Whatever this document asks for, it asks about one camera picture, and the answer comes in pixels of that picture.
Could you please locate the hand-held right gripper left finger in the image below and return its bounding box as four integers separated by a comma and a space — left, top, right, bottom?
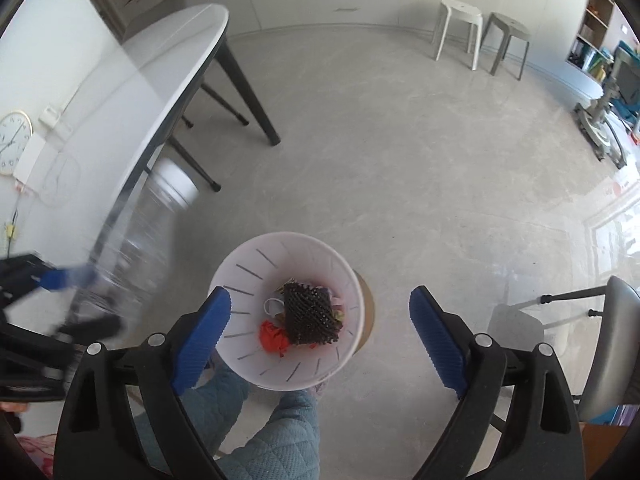
54, 286, 232, 480

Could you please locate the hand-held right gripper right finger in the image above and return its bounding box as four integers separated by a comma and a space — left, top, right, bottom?
409, 286, 586, 480

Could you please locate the wooden desk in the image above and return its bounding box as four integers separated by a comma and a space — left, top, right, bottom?
580, 422, 628, 480

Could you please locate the white table with black legs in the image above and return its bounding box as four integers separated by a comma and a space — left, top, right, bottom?
10, 4, 281, 281

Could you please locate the round wall clock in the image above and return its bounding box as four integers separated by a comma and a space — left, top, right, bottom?
0, 112, 33, 176

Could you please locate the grey teal exercise machine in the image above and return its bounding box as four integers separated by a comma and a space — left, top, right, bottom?
572, 42, 640, 168

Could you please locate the person's left leg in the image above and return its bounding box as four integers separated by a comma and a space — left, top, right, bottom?
132, 360, 251, 473

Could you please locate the round wooden stool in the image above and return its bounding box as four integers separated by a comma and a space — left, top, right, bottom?
350, 270, 376, 351

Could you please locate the black foam net sleeve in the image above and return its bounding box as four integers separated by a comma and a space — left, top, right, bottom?
281, 282, 346, 346

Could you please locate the person's right leg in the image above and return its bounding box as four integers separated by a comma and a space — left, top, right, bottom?
217, 390, 321, 480

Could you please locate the wooden bookshelf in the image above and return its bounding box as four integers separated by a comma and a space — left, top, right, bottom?
567, 0, 616, 76

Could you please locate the white slotted trash bin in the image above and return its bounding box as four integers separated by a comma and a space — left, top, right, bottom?
207, 231, 365, 392

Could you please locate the grey plastic stool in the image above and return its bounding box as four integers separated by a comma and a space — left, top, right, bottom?
480, 12, 532, 81

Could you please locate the person's leg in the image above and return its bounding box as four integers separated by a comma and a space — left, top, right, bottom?
217, 390, 321, 480
132, 360, 251, 473

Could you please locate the clear plastic bottle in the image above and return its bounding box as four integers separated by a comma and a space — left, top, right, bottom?
87, 157, 201, 331

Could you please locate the pink floral blanket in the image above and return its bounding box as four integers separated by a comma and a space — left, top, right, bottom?
15, 435, 56, 480

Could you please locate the white red-print sheet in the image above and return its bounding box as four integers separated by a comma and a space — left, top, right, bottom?
607, 162, 640, 201

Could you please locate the grey chair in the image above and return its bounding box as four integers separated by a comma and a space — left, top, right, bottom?
487, 275, 640, 433

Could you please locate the white rectangular box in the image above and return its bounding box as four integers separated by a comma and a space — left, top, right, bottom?
12, 137, 48, 183

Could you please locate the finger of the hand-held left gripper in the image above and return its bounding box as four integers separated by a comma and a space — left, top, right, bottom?
54, 315, 122, 347
34, 265, 99, 293

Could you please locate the white plastic stool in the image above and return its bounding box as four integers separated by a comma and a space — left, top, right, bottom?
432, 0, 483, 72

